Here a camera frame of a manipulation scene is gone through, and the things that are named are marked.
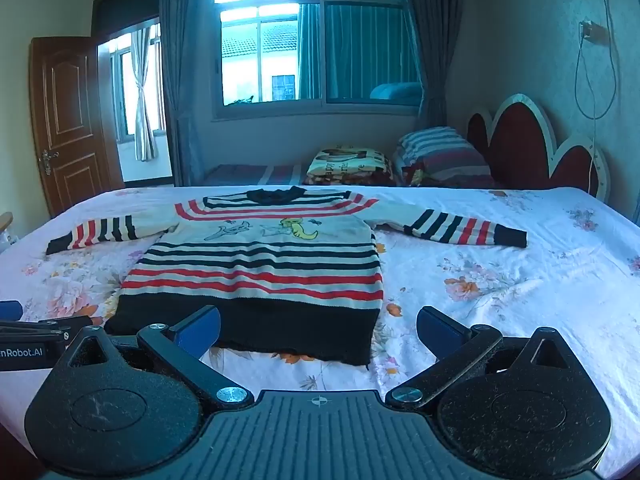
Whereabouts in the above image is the striped pillow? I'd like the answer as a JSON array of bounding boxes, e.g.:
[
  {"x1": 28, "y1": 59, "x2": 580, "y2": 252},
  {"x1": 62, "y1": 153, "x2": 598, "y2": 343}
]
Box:
[{"x1": 392, "y1": 126, "x2": 496, "y2": 188}]

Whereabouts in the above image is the folded printed blanket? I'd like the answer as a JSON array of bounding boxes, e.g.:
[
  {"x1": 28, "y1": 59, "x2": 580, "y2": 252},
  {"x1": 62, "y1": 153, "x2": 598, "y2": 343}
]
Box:
[{"x1": 303, "y1": 148, "x2": 398, "y2": 187}]

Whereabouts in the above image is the wall socket with charger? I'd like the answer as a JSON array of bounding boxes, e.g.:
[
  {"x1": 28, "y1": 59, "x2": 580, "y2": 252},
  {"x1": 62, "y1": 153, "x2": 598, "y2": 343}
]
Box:
[{"x1": 579, "y1": 20, "x2": 608, "y2": 44}]

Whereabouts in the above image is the teal curtain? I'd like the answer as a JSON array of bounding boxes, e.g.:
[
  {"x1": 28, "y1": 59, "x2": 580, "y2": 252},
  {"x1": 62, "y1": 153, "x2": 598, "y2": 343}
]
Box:
[{"x1": 298, "y1": 0, "x2": 421, "y2": 101}]

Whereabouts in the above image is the striped knit sweater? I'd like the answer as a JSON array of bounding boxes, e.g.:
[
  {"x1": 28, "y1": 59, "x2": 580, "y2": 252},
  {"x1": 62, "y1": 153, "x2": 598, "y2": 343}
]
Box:
[{"x1": 46, "y1": 186, "x2": 529, "y2": 367}]

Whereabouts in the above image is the striped mattress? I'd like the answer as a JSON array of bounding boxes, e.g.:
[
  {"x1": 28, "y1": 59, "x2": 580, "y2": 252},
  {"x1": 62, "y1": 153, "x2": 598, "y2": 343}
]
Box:
[{"x1": 202, "y1": 162, "x2": 308, "y2": 188}]

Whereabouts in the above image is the floral bed sheet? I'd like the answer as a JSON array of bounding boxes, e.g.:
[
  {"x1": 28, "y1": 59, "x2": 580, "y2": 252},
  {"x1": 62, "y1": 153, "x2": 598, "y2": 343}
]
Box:
[{"x1": 0, "y1": 185, "x2": 640, "y2": 480}]

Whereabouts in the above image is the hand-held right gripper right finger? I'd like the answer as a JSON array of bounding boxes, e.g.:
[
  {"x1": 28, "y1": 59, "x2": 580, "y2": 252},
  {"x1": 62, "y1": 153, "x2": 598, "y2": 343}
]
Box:
[{"x1": 384, "y1": 306, "x2": 587, "y2": 409}]

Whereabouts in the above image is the teal cushion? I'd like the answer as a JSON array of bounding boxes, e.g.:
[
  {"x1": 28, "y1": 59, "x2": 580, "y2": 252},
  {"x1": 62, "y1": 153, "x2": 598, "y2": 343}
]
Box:
[{"x1": 370, "y1": 82, "x2": 422, "y2": 106}]

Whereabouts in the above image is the white striped curtain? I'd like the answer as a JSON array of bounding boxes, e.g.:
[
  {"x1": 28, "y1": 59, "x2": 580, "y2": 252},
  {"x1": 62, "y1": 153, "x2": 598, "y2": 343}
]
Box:
[{"x1": 131, "y1": 27, "x2": 160, "y2": 162}]

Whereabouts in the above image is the white charging cable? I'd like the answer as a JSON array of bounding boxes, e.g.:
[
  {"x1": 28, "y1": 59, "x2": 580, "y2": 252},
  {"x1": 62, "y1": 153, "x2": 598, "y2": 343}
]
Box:
[{"x1": 574, "y1": 0, "x2": 619, "y2": 197}]

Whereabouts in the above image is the grey curtain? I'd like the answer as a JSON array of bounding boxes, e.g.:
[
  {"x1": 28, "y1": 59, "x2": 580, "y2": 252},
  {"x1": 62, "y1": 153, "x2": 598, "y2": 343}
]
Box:
[
  {"x1": 397, "y1": 0, "x2": 473, "y2": 128},
  {"x1": 160, "y1": 0, "x2": 226, "y2": 188}
]

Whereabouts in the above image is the brown wooden door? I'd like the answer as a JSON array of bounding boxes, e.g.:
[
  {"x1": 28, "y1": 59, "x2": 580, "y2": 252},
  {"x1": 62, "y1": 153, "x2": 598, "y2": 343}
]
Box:
[{"x1": 28, "y1": 36, "x2": 126, "y2": 219}]

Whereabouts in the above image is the white framed window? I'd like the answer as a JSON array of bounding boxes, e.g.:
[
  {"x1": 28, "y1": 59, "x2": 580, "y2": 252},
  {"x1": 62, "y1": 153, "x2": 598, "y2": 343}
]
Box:
[{"x1": 212, "y1": 0, "x2": 423, "y2": 121}]

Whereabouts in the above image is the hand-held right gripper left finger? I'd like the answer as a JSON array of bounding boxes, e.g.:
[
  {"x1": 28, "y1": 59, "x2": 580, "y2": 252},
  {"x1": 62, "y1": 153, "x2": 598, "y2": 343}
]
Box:
[{"x1": 66, "y1": 305, "x2": 255, "y2": 407}]

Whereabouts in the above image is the red white scalloped headboard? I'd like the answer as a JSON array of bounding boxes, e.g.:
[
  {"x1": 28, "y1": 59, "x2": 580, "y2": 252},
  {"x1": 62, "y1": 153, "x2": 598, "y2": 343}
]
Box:
[{"x1": 467, "y1": 93, "x2": 612, "y2": 203}]

